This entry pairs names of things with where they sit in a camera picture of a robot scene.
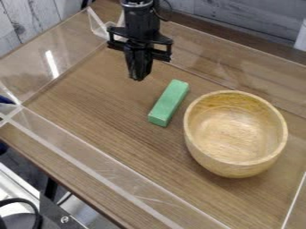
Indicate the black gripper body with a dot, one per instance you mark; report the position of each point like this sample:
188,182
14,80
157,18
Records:
138,37

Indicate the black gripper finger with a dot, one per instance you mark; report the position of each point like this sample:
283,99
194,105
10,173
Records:
146,62
132,62

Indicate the green rectangular block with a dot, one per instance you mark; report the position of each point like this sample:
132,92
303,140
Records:
168,103

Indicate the brown wooden bowl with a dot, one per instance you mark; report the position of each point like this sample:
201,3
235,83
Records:
236,133

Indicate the black table leg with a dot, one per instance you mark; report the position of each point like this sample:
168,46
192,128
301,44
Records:
51,189

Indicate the clear acrylic tray enclosure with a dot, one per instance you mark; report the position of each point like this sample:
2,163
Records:
77,121

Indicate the metal bracket with screw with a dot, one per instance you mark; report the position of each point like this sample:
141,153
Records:
55,218

